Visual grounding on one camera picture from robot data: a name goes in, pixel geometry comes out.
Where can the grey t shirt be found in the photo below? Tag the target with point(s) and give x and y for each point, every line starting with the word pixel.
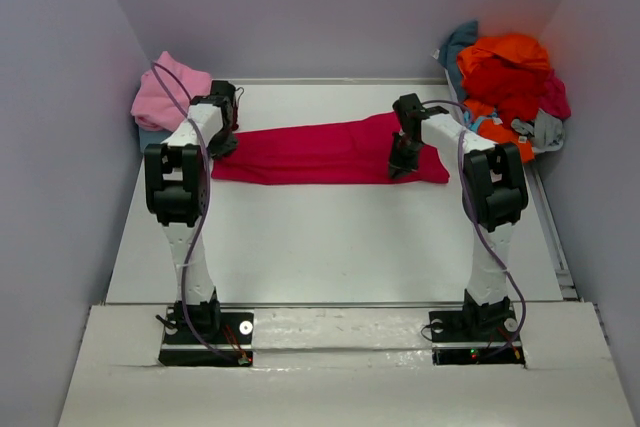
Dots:
pixel 545 132

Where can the pink folded t shirt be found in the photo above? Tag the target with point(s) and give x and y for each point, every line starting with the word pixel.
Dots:
pixel 152 109

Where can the red t shirt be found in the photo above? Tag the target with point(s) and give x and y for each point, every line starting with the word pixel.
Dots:
pixel 511 90

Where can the light blue folded t shirt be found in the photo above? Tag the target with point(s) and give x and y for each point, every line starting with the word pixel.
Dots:
pixel 147 137

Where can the orange t shirt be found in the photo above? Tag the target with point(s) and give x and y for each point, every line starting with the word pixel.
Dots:
pixel 517 49

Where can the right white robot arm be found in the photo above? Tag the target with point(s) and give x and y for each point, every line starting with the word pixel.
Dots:
pixel 494 196

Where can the white laundry basket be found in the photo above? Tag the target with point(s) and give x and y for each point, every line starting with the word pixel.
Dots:
pixel 455 98

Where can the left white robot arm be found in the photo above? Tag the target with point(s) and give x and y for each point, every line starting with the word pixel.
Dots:
pixel 177 187

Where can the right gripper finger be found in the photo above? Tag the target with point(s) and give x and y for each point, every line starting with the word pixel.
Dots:
pixel 405 164
pixel 396 147

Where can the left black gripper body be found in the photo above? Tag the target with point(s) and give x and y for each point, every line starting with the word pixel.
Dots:
pixel 223 135

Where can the magenta t shirt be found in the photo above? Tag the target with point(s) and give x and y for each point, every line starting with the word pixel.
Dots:
pixel 346 153
pixel 554 99

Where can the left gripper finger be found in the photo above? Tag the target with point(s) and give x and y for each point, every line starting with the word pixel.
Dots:
pixel 229 146
pixel 216 149

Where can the teal blue t shirt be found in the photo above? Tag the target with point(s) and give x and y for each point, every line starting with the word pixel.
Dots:
pixel 463 36

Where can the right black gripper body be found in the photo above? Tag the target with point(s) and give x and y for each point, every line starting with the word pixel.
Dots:
pixel 413 142

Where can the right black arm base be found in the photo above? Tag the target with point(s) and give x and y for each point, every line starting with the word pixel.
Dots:
pixel 453 343

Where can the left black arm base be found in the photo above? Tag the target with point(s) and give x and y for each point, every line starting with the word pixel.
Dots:
pixel 230 347

